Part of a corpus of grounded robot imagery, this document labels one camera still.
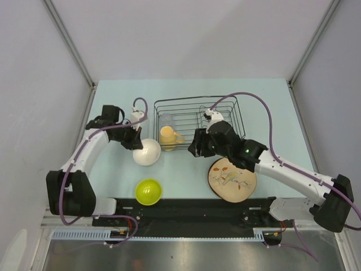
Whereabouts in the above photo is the white slotted cable duct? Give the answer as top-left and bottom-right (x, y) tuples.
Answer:
(51, 229), (281, 243)

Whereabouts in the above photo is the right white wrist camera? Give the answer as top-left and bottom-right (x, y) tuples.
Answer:
(203, 108), (224, 128)

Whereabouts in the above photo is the yellow-green bowl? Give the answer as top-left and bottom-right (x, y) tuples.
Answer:
(135, 178), (162, 206)

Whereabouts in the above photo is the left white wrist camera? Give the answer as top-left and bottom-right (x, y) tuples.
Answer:
(130, 110), (148, 130)

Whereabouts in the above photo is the bird pattern plate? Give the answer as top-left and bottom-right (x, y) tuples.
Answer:
(208, 158), (257, 203)

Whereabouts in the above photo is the yellow mug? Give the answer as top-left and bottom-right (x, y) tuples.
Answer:
(159, 126), (185, 151)

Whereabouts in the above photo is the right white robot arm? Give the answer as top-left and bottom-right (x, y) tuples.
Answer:
(188, 121), (354, 233)

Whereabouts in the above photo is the white bowl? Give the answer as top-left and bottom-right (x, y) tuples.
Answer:
(133, 138), (161, 166)

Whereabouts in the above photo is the purple cable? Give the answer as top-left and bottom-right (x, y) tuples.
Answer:
(210, 92), (361, 230)
(58, 97), (149, 226)

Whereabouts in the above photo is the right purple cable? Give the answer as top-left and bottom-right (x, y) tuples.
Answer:
(210, 92), (361, 230)

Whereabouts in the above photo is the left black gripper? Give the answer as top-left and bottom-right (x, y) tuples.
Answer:
(111, 121), (143, 151)

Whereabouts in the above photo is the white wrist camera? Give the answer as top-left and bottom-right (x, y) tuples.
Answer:
(130, 110), (148, 130)
(203, 108), (224, 128)

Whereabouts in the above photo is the black wire dish rack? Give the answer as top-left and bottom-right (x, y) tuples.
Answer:
(153, 95), (245, 150)

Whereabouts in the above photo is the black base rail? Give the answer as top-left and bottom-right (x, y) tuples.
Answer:
(93, 198), (294, 238)

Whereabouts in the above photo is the clear plastic cup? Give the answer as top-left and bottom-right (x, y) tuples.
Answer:
(159, 113), (174, 130)

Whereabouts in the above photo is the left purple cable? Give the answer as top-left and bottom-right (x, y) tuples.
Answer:
(58, 97), (149, 226)

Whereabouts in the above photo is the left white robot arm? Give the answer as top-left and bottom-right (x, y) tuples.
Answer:
(46, 105), (147, 226)

